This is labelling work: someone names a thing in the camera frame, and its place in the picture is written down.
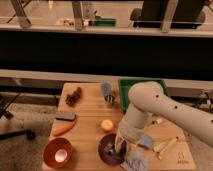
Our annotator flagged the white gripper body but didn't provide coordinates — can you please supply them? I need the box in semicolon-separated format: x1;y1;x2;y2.
115;127;144;154

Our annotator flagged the purple bowl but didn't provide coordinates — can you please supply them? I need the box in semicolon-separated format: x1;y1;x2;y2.
98;133;127;166

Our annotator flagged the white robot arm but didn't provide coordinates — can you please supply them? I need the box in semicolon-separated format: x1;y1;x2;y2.
115;81;213;151

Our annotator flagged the white cup in orange bowl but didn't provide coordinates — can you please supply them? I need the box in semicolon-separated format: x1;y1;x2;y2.
55;149;67;162

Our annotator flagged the orange bowl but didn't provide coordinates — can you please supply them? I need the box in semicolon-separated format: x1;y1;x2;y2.
43;138;72;169

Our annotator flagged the blue sponge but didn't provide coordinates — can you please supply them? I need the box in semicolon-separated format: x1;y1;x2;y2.
138;135;152;149

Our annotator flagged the yellow orange fruit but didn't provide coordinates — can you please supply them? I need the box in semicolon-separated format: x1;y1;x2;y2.
101;119;114;132

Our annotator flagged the grey blue cloth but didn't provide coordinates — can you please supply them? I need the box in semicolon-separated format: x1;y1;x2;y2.
121;150;148;171

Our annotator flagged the small beige block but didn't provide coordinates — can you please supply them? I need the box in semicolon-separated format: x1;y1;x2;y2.
153;143;164;152

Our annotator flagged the green tray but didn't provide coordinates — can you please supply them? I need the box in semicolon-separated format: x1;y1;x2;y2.
118;78;169;113

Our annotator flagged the brown grape bunch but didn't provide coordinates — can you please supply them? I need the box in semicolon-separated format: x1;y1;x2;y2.
65;87;82;107

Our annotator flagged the black office chair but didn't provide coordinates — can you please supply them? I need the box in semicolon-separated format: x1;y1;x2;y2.
130;0;206;29

